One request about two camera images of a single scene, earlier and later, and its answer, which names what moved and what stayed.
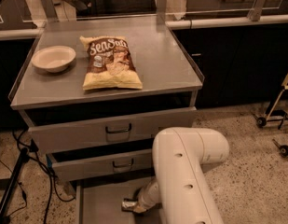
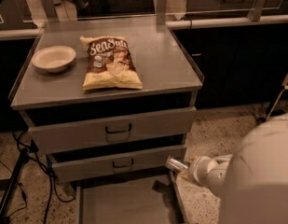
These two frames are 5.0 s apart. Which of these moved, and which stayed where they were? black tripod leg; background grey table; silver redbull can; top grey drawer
Moved: silver redbull can
Stayed: background grey table; black tripod leg; top grey drawer
